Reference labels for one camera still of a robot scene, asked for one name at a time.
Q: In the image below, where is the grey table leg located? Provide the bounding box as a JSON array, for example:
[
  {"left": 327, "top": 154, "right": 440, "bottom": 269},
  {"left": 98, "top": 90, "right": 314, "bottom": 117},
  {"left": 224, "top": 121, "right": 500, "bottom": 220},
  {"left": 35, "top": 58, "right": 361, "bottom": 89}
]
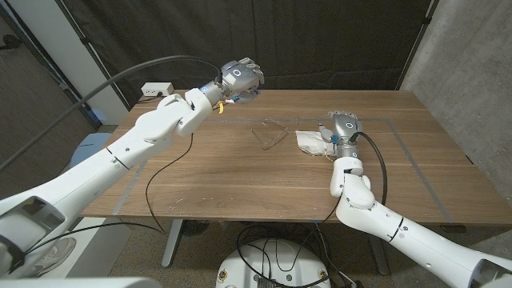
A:
[{"left": 363, "top": 231, "right": 391, "bottom": 276}]

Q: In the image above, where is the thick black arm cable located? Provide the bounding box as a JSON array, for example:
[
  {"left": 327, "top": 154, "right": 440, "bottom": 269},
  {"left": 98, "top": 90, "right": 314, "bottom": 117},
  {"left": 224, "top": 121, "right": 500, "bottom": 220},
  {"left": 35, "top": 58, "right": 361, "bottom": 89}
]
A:
[
  {"left": 0, "top": 54, "right": 223, "bottom": 173},
  {"left": 350, "top": 130, "right": 389, "bottom": 207}
]

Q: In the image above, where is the white paper tissue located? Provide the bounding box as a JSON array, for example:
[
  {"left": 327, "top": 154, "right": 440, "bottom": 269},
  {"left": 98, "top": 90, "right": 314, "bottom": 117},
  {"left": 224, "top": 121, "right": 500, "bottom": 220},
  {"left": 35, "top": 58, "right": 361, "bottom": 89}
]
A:
[{"left": 294, "top": 130, "right": 335, "bottom": 157}]

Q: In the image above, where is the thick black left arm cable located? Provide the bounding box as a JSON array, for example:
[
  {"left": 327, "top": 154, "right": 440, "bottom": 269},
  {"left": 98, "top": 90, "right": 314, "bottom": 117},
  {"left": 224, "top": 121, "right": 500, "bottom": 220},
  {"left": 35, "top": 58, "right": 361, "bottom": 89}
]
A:
[{"left": 0, "top": 54, "right": 223, "bottom": 173}]

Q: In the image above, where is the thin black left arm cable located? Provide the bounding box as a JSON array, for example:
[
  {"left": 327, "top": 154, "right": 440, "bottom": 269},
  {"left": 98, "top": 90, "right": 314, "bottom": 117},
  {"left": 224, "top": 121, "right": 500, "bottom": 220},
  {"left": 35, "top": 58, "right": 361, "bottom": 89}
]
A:
[{"left": 22, "top": 133, "right": 195, "bottom": 255}]

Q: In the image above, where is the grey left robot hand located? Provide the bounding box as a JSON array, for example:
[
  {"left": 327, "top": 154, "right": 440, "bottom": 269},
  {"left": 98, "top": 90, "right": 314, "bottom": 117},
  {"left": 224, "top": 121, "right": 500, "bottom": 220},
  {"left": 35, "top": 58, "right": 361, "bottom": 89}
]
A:
[{"left": 202, "top": 57, "right": 265, "bottom": 105}]

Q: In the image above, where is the grey sneaker shoe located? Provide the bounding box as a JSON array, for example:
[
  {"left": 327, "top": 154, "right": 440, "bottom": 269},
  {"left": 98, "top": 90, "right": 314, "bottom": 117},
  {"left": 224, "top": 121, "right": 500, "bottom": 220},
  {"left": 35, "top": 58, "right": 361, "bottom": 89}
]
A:
[{"left": 23, "top": 237, "right": 77, "bottom": 278}]

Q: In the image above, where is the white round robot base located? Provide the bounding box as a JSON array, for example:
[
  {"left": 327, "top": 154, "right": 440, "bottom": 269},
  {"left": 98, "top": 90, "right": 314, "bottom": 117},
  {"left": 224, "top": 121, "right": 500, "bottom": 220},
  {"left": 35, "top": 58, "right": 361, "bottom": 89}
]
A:
[{"left": 214, "top": 238, "right": 332, "bottom": 288}]

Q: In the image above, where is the white table leg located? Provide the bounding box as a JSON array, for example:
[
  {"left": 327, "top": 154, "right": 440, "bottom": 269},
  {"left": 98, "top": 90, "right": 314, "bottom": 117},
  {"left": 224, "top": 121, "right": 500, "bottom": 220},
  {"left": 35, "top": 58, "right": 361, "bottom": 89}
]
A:
[{"left": 161, "top": 218, "right": 184, "bottom": 268}]

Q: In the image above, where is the light blue round stool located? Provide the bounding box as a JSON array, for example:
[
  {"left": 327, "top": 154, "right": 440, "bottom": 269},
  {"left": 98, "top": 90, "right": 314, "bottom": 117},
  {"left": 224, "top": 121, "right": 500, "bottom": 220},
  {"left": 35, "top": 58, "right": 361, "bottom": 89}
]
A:
[{"left": 70, "top": 132, "right": 112, "bottom": 178}]

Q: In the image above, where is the black round floor fan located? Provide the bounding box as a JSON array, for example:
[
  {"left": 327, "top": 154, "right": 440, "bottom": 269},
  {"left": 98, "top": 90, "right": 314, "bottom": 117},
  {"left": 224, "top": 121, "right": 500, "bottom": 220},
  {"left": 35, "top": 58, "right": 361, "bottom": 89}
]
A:
[{"left": 182, "top": 219, "right": 210, "bottom": 238}]

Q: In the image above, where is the clear plastic bag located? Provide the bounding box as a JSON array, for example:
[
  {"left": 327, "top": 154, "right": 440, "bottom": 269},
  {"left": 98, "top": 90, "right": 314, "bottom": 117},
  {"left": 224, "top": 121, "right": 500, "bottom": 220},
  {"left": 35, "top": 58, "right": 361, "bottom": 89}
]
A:
[{"left": 250, "top": 119, "right": 289, "bottom": 151}]

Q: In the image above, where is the white floor cable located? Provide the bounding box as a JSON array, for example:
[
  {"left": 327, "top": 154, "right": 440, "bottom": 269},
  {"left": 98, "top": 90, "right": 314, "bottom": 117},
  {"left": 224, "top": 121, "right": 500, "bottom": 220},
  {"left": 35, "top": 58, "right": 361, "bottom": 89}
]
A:
[{"left": 314, "top": 222, "right": 355, "bottom": 288}]

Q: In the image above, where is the black backdrop stand pole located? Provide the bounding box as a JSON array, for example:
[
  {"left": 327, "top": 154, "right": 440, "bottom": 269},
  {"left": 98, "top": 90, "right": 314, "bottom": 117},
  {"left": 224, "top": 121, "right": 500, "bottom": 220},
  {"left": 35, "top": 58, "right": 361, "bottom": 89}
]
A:
[
  {"left": 394, "top": 0, "right": 440, "bottom": 91},
  {"left": 54, "top": 0, "right": 132, "bottom": 112}
]

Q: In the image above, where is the black power strip cable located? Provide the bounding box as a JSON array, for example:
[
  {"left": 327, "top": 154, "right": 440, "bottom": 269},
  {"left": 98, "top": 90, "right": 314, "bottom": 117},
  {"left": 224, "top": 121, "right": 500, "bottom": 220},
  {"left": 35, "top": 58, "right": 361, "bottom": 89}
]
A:
[{"left": 138, "top": 92, "right": 163, "bottom": 104}]

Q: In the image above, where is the black wall hook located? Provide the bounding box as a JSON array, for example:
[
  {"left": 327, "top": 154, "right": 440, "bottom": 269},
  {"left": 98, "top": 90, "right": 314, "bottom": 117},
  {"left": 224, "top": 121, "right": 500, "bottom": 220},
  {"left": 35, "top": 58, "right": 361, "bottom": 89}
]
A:
[{"left": 0, "top": 34, "right": 23, "bottom": 51}]

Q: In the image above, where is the white power strip box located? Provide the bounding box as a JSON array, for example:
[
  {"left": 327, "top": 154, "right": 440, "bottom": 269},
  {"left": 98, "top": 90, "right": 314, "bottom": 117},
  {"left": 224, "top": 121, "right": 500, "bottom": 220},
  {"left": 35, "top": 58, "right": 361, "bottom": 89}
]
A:
[{"left": 141, "top": 82, "right": 175, "bottom": 98}]

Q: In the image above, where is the black looped base cable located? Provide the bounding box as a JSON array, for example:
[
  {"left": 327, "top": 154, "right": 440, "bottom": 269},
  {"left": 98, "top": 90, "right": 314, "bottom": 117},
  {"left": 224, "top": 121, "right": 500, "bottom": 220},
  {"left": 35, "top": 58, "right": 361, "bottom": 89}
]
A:
[{"left": 235, "top": 223, "right": 321, "bottom": 288}]

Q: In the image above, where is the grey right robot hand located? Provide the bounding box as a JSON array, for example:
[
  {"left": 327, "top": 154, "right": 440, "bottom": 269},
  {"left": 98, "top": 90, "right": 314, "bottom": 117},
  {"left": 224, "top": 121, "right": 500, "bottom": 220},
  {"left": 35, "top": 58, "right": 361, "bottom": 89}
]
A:
[{"left": 318, "top": 110, "right": 363, "bottom": 159}]

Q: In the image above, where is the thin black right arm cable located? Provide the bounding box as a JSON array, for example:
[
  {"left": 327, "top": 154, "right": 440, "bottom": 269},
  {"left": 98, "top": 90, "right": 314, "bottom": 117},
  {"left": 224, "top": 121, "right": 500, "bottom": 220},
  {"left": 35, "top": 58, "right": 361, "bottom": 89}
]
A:
[{"left": 311, "top": 170, "right": 348, "bottom": 229}]

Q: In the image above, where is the black diagonal wall strip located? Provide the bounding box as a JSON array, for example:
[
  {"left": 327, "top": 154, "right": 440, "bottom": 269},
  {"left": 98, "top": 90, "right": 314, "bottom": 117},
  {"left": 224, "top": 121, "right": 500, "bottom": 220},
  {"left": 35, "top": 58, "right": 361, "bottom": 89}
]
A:
[{"left": 0, "top": 3, "right": 102, "bottom": 131}]

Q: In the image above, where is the black fabric backdrop curtain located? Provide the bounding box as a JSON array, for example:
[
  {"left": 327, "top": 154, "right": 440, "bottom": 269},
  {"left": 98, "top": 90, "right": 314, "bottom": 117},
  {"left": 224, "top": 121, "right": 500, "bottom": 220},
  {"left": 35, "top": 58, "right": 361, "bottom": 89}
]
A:
[{"left": 55, "top": 0, "right": 439, "bottom": 109}]

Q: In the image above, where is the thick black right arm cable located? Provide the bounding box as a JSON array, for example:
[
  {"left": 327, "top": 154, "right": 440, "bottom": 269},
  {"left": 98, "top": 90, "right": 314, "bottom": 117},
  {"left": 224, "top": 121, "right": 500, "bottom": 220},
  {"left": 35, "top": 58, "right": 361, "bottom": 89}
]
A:
[{"left": 350, "top": 130, "right": 389, "bottom": 207}]

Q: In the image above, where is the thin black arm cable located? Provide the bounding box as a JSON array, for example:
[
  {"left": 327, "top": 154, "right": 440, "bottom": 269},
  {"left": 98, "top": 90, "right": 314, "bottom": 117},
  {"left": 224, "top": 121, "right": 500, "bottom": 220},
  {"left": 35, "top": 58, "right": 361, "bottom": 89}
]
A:
[
  {"left": 311, "top": 170, "right": 348, "bottom": 229},
  {"left": 22, "top": 133, "right": 195, "bottom": 255}
]

